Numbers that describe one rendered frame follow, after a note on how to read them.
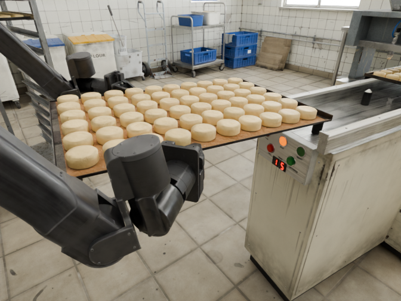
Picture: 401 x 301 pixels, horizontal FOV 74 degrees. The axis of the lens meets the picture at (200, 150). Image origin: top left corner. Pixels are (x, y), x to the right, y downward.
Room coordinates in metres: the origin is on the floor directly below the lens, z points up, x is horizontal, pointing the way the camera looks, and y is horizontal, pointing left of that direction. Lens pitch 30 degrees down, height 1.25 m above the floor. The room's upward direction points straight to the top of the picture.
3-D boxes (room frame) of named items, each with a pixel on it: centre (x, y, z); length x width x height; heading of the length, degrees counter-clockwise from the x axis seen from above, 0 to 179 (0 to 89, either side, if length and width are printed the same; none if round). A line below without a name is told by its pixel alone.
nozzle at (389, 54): (1.30, -0.88, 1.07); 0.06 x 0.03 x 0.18; 119
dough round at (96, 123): (0.51, 0.20, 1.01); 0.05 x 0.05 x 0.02
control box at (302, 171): (0.81, -0.30, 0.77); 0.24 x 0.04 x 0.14; 29
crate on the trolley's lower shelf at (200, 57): (5.05, 0.03, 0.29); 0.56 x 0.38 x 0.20; 135
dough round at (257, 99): (0.70, -0.15, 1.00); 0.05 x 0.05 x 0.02
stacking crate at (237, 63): (5.57, -0.77, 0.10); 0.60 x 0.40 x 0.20; 125
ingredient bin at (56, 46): (3.63, 2.10, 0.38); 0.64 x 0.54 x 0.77; 36
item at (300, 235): (0.98, -0.62, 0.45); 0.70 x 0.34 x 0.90; 119
